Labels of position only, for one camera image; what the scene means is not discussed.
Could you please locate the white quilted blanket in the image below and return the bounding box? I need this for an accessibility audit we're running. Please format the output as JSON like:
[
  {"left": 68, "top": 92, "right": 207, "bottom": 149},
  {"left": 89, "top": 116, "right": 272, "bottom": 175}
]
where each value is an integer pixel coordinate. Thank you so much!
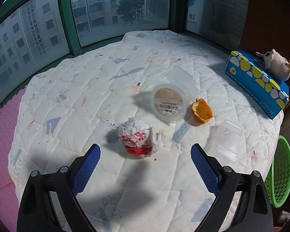
[{"left": 8, "top": 30, "right": 284, "bottom": 232}]

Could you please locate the blue dotted tissue box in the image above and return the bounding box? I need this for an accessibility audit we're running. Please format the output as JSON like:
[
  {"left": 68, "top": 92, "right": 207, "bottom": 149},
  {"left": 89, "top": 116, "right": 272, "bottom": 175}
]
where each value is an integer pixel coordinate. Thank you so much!
[{"left": 225, "top": 50, "right": 290, "bottom": 120}]

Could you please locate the pink foam mat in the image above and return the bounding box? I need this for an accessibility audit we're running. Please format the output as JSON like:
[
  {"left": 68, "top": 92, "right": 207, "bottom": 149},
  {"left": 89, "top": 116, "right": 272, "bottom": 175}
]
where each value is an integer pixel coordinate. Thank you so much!
[{"left": 0, "top": 89, "right": 25, "bottom": 232}]

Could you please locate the clear rectangular plastic lid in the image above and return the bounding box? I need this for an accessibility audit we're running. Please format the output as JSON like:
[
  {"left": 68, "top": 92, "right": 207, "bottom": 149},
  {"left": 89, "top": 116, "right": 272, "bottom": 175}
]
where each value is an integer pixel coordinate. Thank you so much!
[{"left": 166, "top": 66, "right": 196, "bottom": 97}]

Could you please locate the green window frame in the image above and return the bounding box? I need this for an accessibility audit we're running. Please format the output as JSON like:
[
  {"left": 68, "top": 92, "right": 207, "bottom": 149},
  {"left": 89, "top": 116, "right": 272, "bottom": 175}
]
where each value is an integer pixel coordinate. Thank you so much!
[{"left": 0, "top": 0, "right": 249, "bottom": 116}]

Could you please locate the orange peel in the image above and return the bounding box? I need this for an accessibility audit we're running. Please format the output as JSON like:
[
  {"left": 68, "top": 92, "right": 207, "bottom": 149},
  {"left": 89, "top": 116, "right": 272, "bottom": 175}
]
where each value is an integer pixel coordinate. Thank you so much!
[{"left": 190, "top": 98, "right": 212, "bottom": 126}]

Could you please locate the clear plastic tray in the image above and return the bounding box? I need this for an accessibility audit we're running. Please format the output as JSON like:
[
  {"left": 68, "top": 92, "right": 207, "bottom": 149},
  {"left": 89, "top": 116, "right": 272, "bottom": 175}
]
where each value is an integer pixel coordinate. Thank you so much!
[{"left": 214, "top": 119, "right": 242, "bottom": 161}]

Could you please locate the green mesh basket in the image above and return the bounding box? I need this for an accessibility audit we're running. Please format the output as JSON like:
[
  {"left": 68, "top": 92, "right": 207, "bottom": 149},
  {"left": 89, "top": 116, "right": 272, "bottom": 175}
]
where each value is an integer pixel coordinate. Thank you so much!
[{"left": 264, "top": 135, "right": 290, "bottom": 209}]

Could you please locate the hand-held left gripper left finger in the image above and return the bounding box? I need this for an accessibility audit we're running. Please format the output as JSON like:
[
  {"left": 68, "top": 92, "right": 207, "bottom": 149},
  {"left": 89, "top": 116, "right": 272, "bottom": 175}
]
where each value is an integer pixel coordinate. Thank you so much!
[{"left": 16, "top": 143, "right": 101, "bottom": 232}]

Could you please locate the round pudding cup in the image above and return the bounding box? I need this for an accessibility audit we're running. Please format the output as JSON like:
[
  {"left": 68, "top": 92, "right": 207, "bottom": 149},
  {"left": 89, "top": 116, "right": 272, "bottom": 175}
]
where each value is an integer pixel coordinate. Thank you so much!
[{"left": 152, "top": 83, "right": 190, "bottom": 124}]

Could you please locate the white red wrapper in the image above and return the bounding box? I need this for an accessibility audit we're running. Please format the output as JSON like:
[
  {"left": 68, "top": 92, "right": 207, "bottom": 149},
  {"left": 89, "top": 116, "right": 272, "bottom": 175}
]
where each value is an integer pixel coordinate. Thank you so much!
[{"left": 118, "top": 117, "right": 168, "bottom": 157}]

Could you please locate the dark wooden wardrobe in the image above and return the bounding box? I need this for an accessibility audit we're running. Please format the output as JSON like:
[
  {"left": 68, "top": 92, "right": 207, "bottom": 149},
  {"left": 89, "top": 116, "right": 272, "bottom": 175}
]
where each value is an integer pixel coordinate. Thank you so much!
[{"left": 239, "top": 0, "right": 290, "bottom": 61}]

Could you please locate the window sign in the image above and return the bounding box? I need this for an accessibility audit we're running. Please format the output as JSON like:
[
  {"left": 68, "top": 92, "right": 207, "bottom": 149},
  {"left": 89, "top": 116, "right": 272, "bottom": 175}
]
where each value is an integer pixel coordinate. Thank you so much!
[{"left": 187, "top": 0, "right": 203, "bottom": 32}]

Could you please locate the beige plush toy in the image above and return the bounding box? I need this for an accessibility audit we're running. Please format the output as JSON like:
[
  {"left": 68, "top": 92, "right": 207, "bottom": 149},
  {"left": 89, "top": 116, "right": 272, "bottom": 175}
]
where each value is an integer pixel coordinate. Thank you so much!
[{"left": 255, "top": 49, "right": 290, "bottom": 81}]

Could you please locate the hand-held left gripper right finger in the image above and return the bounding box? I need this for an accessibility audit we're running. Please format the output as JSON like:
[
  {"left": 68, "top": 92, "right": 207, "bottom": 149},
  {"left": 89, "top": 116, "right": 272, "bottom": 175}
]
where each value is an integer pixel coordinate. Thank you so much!
[{"left": 190, "top": 143, "right": 273, "bottom": 232}]

